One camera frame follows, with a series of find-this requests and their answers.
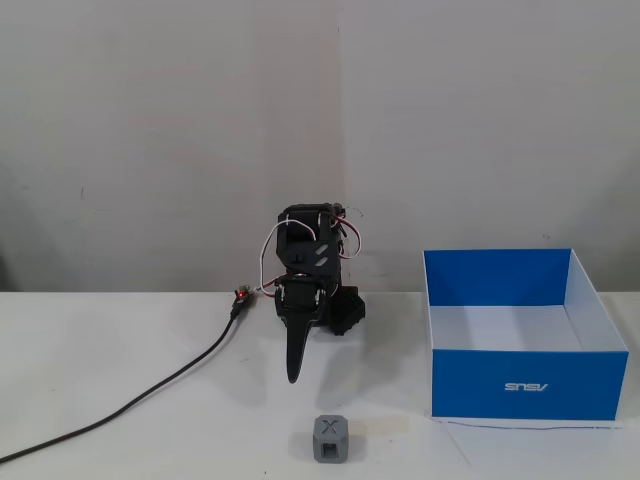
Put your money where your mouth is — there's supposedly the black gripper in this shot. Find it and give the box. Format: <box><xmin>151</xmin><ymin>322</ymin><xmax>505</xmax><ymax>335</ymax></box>
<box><xmin>273</xmin><ymin>276</ymin><xmax>327</xmax><ymax>385</ymax></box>

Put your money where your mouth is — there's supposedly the gray block with X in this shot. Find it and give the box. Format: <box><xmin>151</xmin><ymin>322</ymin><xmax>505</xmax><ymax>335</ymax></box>
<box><xmin>311</xmin><ymin>413</ymin><xmax>350</xmax><ymax>463</ymax></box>

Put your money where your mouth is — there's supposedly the blue and white cardboard box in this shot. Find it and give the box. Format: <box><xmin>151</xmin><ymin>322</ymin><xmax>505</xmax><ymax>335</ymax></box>
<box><xmin>422</xmin><ymin>247</ymin><xmax>630</xmax><ymax>422</ymax></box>

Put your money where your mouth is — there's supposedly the clear tape strip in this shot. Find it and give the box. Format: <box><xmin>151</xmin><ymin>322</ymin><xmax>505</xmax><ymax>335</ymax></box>
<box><xmin>348</xmin><ymin>415</ymin><xmax>411</xmax><ymax>436</ymax></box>

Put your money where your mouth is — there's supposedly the white servo wire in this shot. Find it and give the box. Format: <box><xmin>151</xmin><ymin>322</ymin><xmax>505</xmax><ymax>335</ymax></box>
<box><xmin>252</xmin><ymin>219</ymin><xmax>317</xmax><ymax>296</ymax></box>

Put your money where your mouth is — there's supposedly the red servo wire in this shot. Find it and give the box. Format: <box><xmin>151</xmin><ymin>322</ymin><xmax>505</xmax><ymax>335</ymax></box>
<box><xmin>328</xmin><ymin>208</ymin><xmax>365</xmax><ymax>262</ymax></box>

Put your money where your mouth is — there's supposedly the black power cable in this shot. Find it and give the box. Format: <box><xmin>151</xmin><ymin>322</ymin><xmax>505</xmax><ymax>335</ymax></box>
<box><xmin>0</xmin><ymin>305</ymin><xmax>247</xmax><ymax>464</ymax></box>

